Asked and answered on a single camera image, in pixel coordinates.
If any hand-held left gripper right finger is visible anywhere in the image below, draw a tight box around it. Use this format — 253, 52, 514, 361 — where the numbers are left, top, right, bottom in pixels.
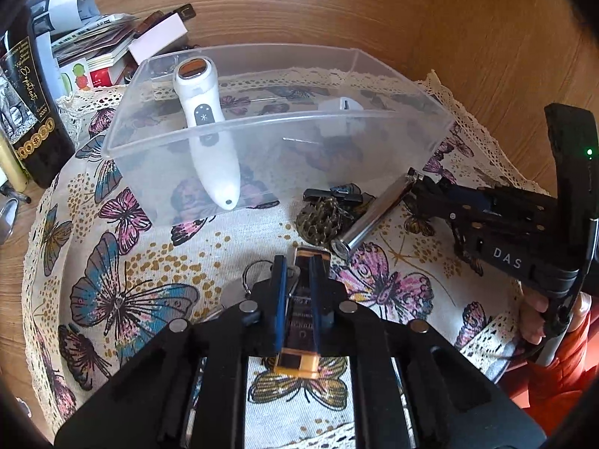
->
309, 253, 548, 449

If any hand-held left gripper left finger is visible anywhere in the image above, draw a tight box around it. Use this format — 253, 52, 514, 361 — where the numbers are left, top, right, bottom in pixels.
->
54, 255, 288, 449

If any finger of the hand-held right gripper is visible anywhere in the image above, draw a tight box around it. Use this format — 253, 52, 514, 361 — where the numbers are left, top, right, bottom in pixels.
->
408, 175, 478, 204
402, 193, 471, 256

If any black and orange lighter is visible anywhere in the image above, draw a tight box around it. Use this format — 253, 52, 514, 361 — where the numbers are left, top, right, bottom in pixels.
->
274, 247, 331, 379

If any silver metal cylinder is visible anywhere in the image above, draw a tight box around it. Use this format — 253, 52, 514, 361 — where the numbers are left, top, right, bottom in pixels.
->
331, 173, 418, 259

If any clear plastic container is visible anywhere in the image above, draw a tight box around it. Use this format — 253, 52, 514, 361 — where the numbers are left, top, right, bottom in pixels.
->
102, 44, 456, 226

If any person's right forearm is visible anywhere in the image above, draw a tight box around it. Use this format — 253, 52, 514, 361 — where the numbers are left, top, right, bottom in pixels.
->
508, 306, 599, 415

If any person's right hand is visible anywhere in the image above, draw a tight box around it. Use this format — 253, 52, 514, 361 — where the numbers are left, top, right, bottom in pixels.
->
519, 284, 591, 348

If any bronze filigree pendant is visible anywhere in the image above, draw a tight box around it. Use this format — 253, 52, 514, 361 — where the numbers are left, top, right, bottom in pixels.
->
297, 196, 348, 245

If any black clip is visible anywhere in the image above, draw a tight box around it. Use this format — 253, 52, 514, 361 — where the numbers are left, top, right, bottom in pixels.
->
303, 184, 376, 205

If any butterfly printed tablecloth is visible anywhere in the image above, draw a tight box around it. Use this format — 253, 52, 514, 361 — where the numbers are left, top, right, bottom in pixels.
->
21, 66, 550, 449

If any small white plastic device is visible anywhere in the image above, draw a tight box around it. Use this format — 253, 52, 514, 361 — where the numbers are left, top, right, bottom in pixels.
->
320, 95, 365, 150

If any white handheld massager device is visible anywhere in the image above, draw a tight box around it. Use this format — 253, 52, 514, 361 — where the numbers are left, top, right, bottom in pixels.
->
173, 56, 242, 211

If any white cardboard box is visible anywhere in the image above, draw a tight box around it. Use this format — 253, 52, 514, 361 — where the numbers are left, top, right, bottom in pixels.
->
128, 12, 189, 65

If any shiny metal object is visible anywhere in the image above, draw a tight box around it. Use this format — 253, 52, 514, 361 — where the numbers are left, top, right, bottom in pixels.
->
0, 191, 26, 245

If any gold bottle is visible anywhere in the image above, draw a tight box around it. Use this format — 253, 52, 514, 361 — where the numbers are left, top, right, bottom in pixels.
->
0, 130, 33, 192

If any dark wine bottle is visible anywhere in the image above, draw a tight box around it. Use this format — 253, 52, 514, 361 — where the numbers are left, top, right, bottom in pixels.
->
0, 7, 76, 189

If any pile of papers and booklets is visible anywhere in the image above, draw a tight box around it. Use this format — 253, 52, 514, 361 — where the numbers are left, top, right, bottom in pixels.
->
29, 0, 196, 100

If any metal key ring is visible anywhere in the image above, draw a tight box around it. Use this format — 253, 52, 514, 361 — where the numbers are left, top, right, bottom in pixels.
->
219, 260, 301, 310

